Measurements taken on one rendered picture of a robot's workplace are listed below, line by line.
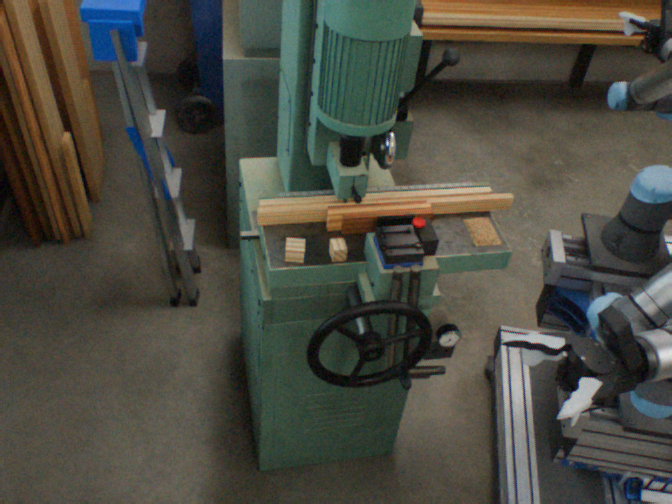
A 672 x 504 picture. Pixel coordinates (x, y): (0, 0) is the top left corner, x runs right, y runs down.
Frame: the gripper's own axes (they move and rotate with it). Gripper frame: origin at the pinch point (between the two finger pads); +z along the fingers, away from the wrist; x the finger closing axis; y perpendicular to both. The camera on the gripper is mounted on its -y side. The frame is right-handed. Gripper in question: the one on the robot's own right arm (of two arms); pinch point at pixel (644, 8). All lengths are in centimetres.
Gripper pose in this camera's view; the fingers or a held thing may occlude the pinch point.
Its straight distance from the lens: 231.3
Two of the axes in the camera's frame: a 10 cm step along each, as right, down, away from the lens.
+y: 0.5, 7.2, 6.9
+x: 9.9, -1.1, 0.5
